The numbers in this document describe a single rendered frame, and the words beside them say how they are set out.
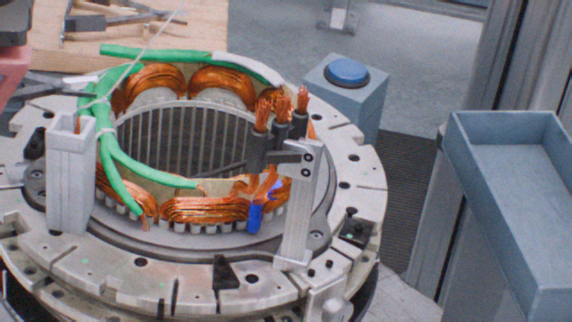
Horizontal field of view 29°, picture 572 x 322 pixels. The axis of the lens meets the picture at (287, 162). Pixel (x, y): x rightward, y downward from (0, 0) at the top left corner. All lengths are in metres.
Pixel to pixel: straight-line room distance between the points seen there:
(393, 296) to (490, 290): 0.27
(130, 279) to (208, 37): 0.40
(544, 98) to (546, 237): 0.25
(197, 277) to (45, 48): 0.37
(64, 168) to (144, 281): 0.10
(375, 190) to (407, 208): 1.76
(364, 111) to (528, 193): 0.19
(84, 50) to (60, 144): 0.32
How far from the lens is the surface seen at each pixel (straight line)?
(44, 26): 1.13
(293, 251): 0.80
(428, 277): 1.42
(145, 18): 1.11
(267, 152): 0.74
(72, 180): 0.80
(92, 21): 1.09
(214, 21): 1.16
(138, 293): 0.79
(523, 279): 0.93
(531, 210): 1.05
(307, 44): 3.25
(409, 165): 2.80
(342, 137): 0.96
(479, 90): 1.27
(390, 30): 3.39
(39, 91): 0.84
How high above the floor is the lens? 1.64
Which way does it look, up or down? 37 degrees down
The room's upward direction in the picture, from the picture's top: 9 degrees clockwise
